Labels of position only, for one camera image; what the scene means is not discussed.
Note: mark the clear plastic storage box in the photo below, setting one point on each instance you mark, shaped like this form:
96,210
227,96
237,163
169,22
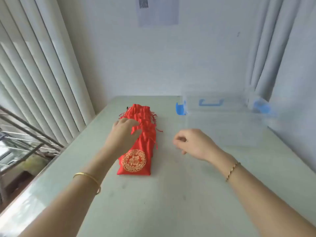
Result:
222,114

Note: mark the person's right hand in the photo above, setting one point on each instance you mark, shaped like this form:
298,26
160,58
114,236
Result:
197,144

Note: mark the white vertical blinds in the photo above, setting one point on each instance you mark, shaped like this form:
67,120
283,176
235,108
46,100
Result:
37,71

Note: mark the white paper sheet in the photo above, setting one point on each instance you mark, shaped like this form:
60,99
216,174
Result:
158,12

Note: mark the person's left hand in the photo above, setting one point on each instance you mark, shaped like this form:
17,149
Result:
123,135

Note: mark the person's right forearm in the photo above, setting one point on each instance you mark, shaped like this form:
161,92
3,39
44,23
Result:
259,199

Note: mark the metal railing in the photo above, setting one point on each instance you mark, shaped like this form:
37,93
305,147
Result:
24,129

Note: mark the grey curtain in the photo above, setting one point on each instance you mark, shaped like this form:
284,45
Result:
284,46

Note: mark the person's left forearm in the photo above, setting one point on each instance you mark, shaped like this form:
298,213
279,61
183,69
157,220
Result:
74,207

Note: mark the pile of red drawstring pouches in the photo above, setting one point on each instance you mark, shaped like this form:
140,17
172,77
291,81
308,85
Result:
134,160

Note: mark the gold bangle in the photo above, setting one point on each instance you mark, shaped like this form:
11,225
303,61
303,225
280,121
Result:
85,173

